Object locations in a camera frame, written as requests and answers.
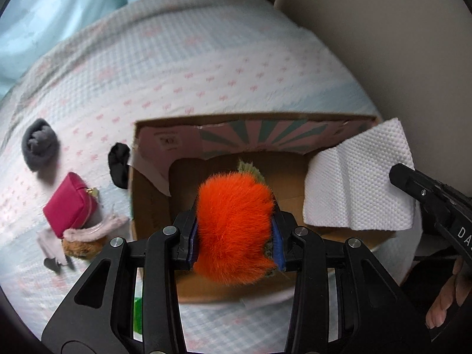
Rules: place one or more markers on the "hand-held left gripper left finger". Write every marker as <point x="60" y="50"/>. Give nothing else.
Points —
<point x="192" y="241"/>

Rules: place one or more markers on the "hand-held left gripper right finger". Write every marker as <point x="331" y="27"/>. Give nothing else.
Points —
<point x="277" y="245"/>

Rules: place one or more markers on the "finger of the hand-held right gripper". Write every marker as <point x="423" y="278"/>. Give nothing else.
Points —
<point x="413" y="182"/>

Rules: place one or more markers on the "orange fluffy carrot plush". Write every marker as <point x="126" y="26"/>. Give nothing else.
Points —
<point x="232" y="221"/>

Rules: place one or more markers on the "white paper towel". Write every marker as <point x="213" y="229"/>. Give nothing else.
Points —
<point x="350" y="184"/>

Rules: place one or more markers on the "patterned cardboard box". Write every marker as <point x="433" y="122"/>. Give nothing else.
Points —
<point x="291" y="177"/>

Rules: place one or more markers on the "green soft cloth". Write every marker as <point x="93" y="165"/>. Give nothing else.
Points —
<point x="137" y="313"/>

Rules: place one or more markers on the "brown plush toy pink trim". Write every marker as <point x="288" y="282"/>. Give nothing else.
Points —
<point x="83" y="247"/>

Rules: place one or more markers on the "magenta zip pouch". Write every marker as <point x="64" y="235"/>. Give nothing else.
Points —
<point x="68" y="202"/>

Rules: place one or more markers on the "grey sock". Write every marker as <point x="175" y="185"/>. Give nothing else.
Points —
<point x="38" y="147"/>

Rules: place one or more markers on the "person's right hand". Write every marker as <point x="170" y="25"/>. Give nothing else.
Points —
<point x="448" y="298"/>

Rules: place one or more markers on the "black sock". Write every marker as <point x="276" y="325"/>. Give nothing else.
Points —
<point x="118" y="166"/>

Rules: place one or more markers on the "light blue hanging cloth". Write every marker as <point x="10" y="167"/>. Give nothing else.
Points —
<point x="55" y="14"/>

